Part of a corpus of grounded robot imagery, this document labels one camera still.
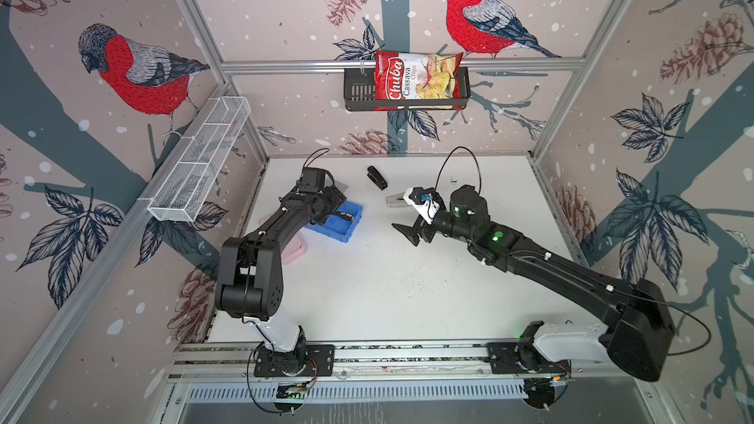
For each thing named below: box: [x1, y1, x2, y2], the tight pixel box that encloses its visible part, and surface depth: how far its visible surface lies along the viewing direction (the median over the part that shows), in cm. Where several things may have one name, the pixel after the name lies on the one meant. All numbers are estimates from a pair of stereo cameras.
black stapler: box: [367, 164, 388, 192], surface depth 113 cm
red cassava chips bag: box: [373, 50, 465, 111], surface depth 90 cm
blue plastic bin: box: [305, 200, 364, 244], surface depth 100 cm
